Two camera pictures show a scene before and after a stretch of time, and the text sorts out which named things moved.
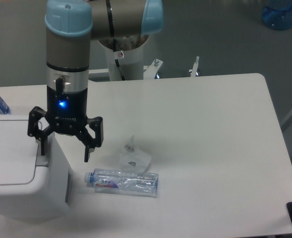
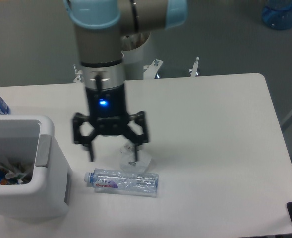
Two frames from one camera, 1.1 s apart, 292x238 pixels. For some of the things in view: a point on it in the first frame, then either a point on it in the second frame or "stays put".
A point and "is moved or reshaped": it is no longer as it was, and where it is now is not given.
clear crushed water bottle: (124, 182) stays put
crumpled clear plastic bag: (132, 159) stays put
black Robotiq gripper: (66, 111) to (107, 114)
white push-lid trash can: (21, 181) is moved or reshaped
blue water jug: (282, 14) stays put
